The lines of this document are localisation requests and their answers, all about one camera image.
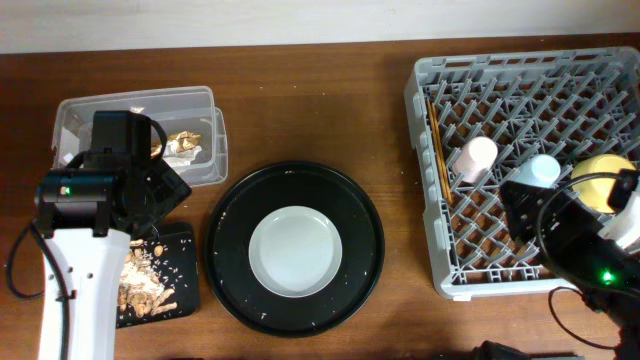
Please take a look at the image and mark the black rectangular bin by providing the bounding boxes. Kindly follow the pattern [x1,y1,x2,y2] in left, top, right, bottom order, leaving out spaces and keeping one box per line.
[116,222,200,328]

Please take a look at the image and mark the white tissue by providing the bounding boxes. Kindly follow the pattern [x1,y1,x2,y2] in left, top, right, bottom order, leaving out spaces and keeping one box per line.
[162,141,202,174]

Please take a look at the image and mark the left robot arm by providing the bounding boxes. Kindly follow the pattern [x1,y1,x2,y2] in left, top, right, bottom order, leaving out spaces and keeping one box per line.
[29,111,191,359]

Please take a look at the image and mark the clear plastic waste container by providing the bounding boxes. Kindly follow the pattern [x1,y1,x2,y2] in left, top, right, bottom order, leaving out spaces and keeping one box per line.
[51,86,228,187]

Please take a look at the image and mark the food scraps with rice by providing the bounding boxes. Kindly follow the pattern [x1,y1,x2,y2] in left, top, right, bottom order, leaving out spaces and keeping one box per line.
[117,239,178,319]

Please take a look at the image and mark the round black serving tray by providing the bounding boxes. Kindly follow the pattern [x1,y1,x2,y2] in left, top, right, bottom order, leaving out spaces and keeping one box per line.
[204,161,385,337]

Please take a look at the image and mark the yellow plastic bowl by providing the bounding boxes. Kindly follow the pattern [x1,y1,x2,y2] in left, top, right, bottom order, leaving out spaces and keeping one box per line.
[571,154,636,214]

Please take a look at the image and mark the pink plastic cup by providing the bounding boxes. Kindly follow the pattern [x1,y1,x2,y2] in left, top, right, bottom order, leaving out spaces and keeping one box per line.
[452,136,498,183]

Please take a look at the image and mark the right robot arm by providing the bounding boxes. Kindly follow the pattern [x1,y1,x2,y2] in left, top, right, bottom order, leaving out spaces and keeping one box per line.
[499,170,639,359]

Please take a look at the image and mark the wooden chopstick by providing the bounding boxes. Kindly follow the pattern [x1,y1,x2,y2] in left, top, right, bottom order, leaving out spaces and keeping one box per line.
[426,97,451,205]
[429,99,455,206]

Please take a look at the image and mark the grey dishwasher rack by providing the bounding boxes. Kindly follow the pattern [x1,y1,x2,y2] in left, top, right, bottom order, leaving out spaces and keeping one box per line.
[404,47,639,301]

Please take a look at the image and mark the gold coffee sachet wrapper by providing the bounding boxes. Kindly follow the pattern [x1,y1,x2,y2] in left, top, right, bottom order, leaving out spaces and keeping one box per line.
[151,131,202,158]

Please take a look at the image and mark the light blue plastic cup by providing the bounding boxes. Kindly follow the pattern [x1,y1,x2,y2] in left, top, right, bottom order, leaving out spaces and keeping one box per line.
[511,154,561,188]

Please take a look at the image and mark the grey plate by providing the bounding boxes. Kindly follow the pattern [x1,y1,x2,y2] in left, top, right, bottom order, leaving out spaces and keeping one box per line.
[248,206,343,298]

